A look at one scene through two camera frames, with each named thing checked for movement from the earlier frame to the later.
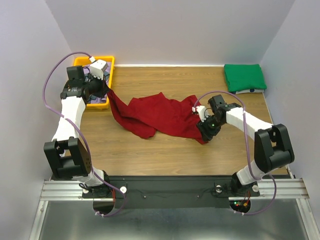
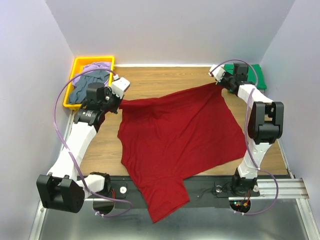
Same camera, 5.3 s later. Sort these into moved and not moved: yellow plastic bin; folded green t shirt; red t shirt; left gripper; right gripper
Moved: red t shirt; right gripper; left gripper
Not moved: yellow plastic bin; folded green t shirt
